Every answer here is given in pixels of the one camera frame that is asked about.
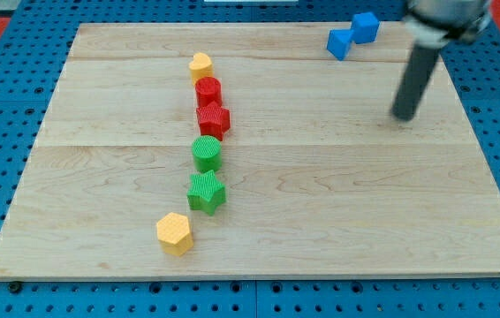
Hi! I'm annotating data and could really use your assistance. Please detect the red star block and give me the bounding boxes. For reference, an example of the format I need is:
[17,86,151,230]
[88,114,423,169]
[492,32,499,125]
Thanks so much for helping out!
[196,102,231,141]

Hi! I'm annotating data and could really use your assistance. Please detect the wooden board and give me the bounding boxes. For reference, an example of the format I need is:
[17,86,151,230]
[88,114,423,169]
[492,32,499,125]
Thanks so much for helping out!
[0,22,500,282]

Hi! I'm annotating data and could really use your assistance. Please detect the yellow hexagon block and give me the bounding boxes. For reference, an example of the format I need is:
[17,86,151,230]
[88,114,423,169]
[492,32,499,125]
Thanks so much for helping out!
[155,212,193,256]

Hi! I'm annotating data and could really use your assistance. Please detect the red cylinder block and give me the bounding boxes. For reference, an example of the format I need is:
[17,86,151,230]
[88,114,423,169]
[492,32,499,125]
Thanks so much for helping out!
[194,77,223,107]

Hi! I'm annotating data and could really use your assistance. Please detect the green star block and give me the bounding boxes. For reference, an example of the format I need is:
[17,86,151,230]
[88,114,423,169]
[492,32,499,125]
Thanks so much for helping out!
[186,170,226,216]

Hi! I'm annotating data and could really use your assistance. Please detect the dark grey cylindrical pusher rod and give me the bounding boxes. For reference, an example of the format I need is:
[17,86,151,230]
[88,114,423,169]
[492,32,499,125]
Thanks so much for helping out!
[390,43,440,121]

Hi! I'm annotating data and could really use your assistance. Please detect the yellow heart block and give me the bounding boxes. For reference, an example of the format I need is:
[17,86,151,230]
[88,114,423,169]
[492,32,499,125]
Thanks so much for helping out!
[188,52,214,85]

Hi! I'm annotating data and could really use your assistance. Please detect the green cylinder block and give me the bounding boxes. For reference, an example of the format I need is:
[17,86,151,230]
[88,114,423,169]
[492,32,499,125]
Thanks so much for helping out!
[192,135,222,173]

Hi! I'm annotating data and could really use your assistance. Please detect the blue triangle block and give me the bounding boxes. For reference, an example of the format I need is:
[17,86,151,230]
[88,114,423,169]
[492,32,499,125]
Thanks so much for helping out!
[326,29,353,61]

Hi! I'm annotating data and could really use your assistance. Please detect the blue cube block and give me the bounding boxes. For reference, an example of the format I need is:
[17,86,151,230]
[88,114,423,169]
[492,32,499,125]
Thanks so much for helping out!
[352,11,380,44]

